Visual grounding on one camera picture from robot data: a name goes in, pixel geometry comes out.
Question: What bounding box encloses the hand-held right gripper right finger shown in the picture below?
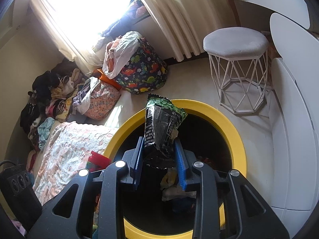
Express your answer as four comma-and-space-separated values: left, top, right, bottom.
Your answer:
173, 139, 291, 239

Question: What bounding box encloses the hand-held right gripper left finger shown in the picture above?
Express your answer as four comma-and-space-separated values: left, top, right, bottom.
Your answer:
26, 136, 146, 239

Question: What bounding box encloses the green black snack packet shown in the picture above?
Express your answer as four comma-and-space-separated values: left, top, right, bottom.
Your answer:
143, 93, 188, 170

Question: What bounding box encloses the yellow rim trash bin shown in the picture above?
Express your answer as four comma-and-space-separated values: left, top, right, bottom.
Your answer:
103, 99, 247, 239

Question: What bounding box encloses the crumpled yellow white wrapper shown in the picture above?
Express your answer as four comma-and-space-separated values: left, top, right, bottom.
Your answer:
159, 168, 178, 190

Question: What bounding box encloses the pale pink cloth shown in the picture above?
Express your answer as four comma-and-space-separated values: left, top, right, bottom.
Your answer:
11, 219, 28, 237

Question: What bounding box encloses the red plastic packet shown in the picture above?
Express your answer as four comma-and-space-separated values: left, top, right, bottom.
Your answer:
86, 151, 111, 173

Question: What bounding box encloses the pink patterned quilt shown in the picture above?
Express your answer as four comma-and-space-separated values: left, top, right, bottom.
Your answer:
32, 121, 120, 207

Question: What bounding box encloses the pink floral fabric bag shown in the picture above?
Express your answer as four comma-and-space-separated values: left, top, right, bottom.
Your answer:
83, 80, 122, 119

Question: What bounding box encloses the light blue cloth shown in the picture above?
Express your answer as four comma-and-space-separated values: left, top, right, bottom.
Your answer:
37, 117, 56, 150

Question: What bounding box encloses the orange bag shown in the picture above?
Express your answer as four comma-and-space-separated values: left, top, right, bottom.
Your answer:
96, 68, 122, 90

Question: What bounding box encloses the white lilac garment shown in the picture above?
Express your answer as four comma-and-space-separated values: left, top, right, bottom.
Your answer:
72, 77, 100, 112

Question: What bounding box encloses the dinosaur print laundry bag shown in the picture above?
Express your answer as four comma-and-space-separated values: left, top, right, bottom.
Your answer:
103, 31, 168, 95

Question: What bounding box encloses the pile of dark clothes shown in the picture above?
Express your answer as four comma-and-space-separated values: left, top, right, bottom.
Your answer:
20, 60, 91, 140

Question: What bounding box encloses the orange towel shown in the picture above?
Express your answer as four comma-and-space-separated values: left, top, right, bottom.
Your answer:
105, 38, 120, 60

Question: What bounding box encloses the white curved cabinet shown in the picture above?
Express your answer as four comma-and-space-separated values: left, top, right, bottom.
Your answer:
269, 12, 319, 212

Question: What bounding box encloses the heap of clothes on windowsill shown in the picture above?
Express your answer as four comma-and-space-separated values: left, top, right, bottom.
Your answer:
91, 0, 152, 53

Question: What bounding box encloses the thick cream curtain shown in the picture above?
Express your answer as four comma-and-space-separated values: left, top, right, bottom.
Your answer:
130, 0, 232, 61

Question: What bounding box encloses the sheer cream curtain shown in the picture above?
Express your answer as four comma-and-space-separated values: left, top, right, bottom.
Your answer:
29, 0, 100, 77

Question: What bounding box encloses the window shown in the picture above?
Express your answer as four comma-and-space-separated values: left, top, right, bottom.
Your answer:
57, 0, 140, 43

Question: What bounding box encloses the white vanity desk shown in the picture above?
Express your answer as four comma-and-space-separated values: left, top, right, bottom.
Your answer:
223, 0, 312, 30

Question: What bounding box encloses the black cable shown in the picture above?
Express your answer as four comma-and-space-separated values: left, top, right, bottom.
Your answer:
0, 161, 19, 171

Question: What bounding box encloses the white wire frame stool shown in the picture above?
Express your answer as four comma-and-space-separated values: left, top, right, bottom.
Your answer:
203, 27, 270, 115

